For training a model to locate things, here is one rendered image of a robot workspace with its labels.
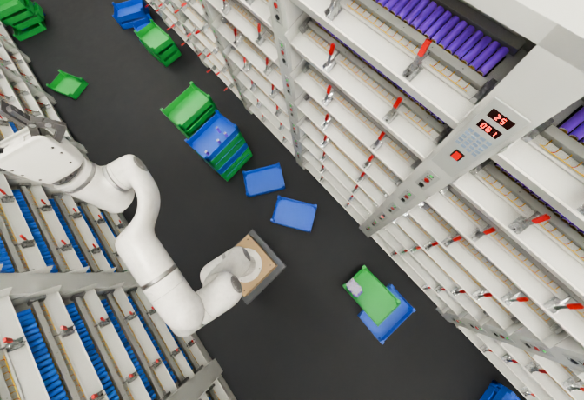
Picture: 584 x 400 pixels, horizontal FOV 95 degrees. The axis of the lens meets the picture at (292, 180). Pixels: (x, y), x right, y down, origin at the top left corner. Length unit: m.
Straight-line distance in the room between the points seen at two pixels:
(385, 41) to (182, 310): 0.81
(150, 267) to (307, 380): 1.54
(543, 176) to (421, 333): 1.57
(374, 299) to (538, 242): 1.23
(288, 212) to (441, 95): 1.53
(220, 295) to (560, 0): 0.92
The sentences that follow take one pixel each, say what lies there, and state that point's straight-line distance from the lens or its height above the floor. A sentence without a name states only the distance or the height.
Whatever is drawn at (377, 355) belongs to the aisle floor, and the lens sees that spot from 2.09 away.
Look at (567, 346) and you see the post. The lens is 1.31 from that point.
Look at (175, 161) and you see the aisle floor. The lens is 2.46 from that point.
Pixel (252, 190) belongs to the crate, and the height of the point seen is 0.00.
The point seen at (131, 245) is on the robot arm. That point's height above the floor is 1.39.
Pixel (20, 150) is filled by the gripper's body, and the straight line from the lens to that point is 0.70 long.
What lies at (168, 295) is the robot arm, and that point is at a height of 1.33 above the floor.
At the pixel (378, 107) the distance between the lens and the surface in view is 0.90.
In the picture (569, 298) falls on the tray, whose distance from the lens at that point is 1.14.
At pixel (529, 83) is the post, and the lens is 0.58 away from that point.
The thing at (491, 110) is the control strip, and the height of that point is 1.53.
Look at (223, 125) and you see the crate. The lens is 1.95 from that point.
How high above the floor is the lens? 1.99
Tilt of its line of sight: 71 degrees down
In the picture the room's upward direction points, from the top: 15 degrees counter-clockwise
